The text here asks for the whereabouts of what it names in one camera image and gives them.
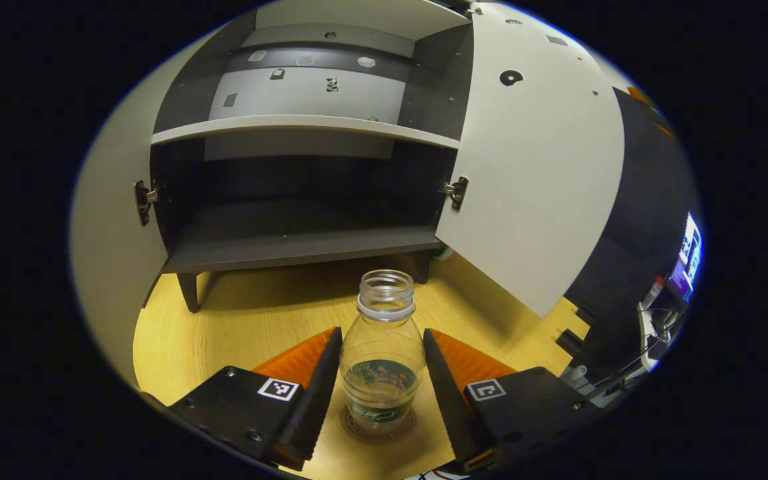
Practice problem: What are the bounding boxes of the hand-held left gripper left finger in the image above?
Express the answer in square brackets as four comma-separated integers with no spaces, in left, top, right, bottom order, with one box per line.
[167,327,343,471]

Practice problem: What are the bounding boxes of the round brown coaster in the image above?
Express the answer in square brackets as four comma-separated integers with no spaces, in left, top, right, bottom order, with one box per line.
[341,407,418,444]

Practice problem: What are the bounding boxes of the white door with headphone sticker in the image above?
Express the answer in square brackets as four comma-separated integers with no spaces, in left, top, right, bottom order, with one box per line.
[436,3,626,318]

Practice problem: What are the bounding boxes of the white door with camera sticker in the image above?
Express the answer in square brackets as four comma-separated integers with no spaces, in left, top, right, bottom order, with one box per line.
[69,27,225,389]

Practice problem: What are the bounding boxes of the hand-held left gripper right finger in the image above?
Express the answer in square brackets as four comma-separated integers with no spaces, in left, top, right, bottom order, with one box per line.
[423,328,601,473]

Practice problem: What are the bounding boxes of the black backdrop cloth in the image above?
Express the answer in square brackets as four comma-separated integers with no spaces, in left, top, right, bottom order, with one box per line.
[564,87,701,381]

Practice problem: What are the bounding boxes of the computer monitor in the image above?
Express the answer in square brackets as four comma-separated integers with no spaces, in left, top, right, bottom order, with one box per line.
[665,212,703,304]

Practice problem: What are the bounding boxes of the clear plastic bottle green label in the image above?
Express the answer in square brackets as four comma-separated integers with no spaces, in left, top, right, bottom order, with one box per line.
[339,269,427,434]

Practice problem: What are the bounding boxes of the grey and white cabinet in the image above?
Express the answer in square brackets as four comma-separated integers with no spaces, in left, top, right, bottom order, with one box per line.
[151,0,475,314]

